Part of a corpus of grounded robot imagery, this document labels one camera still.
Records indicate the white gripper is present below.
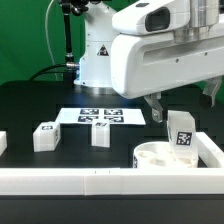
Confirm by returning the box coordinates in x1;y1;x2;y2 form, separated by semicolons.
111;0;224;123

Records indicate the white round stool seat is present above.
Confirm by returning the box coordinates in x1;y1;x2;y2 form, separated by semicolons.
133;141;198;169

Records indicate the white marker sheet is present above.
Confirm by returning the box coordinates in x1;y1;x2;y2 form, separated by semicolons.
56;108;146;125

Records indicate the white U-shaped obstacle wall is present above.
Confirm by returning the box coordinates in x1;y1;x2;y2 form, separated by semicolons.
0;132;224;195

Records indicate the black cable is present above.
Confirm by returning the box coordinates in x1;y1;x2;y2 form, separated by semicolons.
29;63;78;82

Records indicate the white cable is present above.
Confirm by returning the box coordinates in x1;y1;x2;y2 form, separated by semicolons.
44;0;60;81

